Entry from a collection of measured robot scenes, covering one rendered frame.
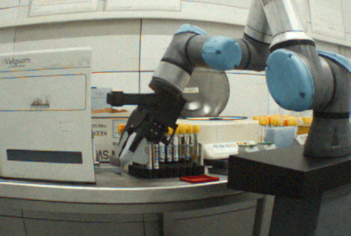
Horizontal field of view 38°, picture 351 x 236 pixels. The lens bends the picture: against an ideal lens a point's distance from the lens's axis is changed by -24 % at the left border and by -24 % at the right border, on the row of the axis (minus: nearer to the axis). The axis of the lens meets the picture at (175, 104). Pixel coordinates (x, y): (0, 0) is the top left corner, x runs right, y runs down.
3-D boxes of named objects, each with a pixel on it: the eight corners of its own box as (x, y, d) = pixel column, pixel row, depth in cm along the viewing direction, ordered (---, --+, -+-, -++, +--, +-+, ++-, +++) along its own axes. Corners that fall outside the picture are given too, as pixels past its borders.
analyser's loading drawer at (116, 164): (47, 173, 124) (45, 151, 124) (41, 168, 130) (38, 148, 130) (124, 176, 134) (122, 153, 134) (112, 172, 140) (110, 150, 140)
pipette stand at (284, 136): (275, 164, 164) (277, 128, 163) (260, 163, 169) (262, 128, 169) (295, 159, 169) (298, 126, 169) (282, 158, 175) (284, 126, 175)
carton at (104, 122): (75, 167, 157) (72, 110, 157) (51, 154, 183) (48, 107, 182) (156, 167, 169) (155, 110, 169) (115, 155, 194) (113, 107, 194)
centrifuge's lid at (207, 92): (164, 49, 199) (156, 53, 206) (168, 131, 196) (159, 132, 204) (227, 51, 206) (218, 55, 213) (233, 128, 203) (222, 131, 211)
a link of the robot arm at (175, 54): (197, 21, 140) (174, 21, 146) (175, 61, 137) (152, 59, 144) (219, 39, 144) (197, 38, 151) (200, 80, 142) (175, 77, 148)
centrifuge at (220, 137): (197, 167, 170) (197, 121, 169) (162, 156, 198) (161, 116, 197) (270, 159, 177) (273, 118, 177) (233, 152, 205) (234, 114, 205)
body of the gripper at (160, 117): (167, 149, 138) (192, 99, 141) (135, 129, 135) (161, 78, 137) (151, 146, 145) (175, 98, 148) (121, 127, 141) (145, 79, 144)
